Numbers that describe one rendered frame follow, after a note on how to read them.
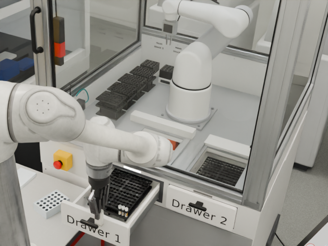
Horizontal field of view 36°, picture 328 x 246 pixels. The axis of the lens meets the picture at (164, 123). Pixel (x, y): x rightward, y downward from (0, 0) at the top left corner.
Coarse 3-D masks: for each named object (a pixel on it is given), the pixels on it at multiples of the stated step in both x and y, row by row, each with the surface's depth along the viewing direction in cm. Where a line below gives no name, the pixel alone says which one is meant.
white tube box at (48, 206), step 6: (54, 192) 214; (60, 192) 214; (42, 198) 210; (48, 198) 210; (54, 198) 210; (60, 198) 211; (66, 198) 211; (36, 204) 206; (42, 204) 207; (48, 204) 207; (54, 204) 207; (60, 204) 207; (36, 210) 207; (42, 210) 204; (48, 210) 203; (54, 210) 206; (60, 210) 209; (42, 216) 206; (48, 216) 205
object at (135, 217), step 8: (112, 168) 218; (152, 184) 214; (88, 192) 202; (152, 192) 203; (80, 200) 197; (144, 200) 207; (152, 200) 202; (88, 208) 200; (136, 208) 202; (144, 208) 197; (112, 216) 198; (136, 216) 190; (128, 224) 186; (136, 224) 192
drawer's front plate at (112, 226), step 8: (64, 200) 190; (64, 208) 190; (72, 208) 188; (80, 208) 187; (64, 216) 192; (72, 216) 190; (80, 216) 188; (88, 216) 186; (104, 216) 184; (64, 224) 194; (72, 224) 192; (80, 224) 190; (104, 224) 184; (112, 224) 182; (120, 224) 181; (88, 232) 190; (96, 232) 188; (104, 232) 186; (112, 232) 184; (120, 232) 183; (128, 232) 182; (104, 240) 188; (112, 240) 186; (120, 240) 185; (128, 240) 184
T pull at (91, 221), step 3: (81, 219) 184; (90, 219) 185; (93, 219) 185; (81, 222) 184; (84, 222) 183; (87, 222) 183; (90, 222) 183; (93, 222) 183; (87, 225) 183; (90, 225) 182; (93, 225) 182; (96, 225) 182; (96, 228) 182
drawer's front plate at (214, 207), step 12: (168, 192) 203; (180, 192) 200; (192, 192) 199; (168, 204) 206; (180, 204) 203; (204, 204) 197; (216, 204) 195; (192, 216) 203; (216, 216) 198; (228, 216) 195; (228, 228) 198
